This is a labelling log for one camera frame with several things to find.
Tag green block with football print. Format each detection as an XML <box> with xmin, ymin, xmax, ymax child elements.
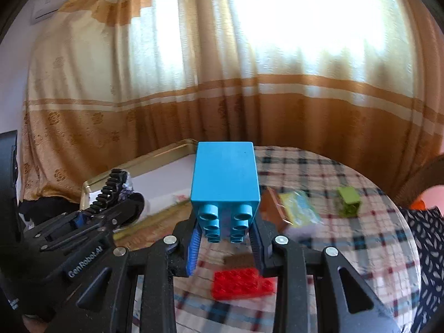
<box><xmin>337</xmin><ymin>186</ymin><xmax>361</xmax><ymax>218</ymax></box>

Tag brown wicker chair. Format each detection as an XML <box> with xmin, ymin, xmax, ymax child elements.
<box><xmin>392</xmin><ymin>156</ymin><xmax>444</xmax><ymax>209</ymax></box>

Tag clear plastic box green label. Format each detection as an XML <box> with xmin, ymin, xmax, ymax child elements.
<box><xmin>279</xmin><ymin>190</ymin><xmax>322</xmax><ymax>229</ymax></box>

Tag copper brown box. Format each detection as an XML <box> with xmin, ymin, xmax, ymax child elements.
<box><xmin>262</xmin><ymin>187</ymin><xmax>288</xmax><ymax>224</ymax></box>

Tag red building plate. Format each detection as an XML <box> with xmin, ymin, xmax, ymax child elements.
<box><xmin>211</xmin><ymin>269</ymin><xmax>278</xmax><ymax>301</ymax></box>

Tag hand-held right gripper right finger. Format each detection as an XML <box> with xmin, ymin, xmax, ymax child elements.
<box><xmin>250</xmin><ymin>219</ymin><xmax>405</xmax><ymax>333</ymax></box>

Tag beige and orange curtain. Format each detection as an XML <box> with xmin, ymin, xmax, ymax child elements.
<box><xmin>19</xmin><ymin>0</ymin><xmax>444</xmax><ymax>216</ymax></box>

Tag plaid tablecloth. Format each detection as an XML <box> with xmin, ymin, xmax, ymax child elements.
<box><xmin>114</xmin><ymin>146</ymin><xmax>422</xmax><ymax>333</ymax></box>

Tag gold metal tray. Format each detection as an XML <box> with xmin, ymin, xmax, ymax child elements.
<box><xmin>80</xmin><ymin>139</ymin><xmax>199</xmax><ymax>247</ymax></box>

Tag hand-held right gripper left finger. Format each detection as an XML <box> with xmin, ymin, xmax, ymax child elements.
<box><xmin>74</xmin><ymin>214</ymin><xmax>202</xmax><ymax>333</ymax></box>

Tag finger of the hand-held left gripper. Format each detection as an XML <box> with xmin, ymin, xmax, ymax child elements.
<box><xmin>90</xmin><ymin>168</ymin><xmax>145</xmax><ymax>231</ymax></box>

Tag dark leaf-patterned cushion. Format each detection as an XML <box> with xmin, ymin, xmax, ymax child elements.
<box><xmin>395</xmin><ymin>205</ymin><xmax>444</xmax><ymax>333</ymax></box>

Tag white air conditioner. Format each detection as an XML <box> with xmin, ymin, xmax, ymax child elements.
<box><xmin>31</xmin><ymin>0</ymin><xmax>72</xmax><ymax>25</ymax></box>

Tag blue building block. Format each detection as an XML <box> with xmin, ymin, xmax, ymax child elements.
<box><xmin>190</xmin><ymin>142</ymin><xmax>261</xmax><ymax>244</ymax></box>

